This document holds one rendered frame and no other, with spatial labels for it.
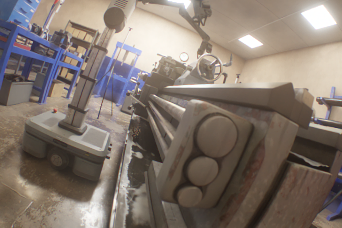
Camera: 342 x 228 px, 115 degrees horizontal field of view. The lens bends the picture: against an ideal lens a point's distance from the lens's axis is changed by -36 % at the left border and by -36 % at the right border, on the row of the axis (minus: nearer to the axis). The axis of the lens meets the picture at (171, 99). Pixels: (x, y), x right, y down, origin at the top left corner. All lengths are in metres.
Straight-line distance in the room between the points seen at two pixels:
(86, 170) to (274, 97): 1.15
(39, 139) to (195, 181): 1.14
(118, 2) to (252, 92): 1.18
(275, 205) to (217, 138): 0.21
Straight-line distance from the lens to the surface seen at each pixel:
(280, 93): 0.31
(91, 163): 1.19
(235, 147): 0.30
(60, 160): 1.26
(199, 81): 1.35
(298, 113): 0.36
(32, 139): 1.30
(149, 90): 1.54
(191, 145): 0.27
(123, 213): 0.52
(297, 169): 0.39
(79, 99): 1.31
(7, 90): 2.20
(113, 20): 1.29
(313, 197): 0.55
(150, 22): 6.22
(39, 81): 3.11
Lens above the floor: 0.74
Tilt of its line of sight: level
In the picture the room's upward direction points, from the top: 22 degrees clockwise
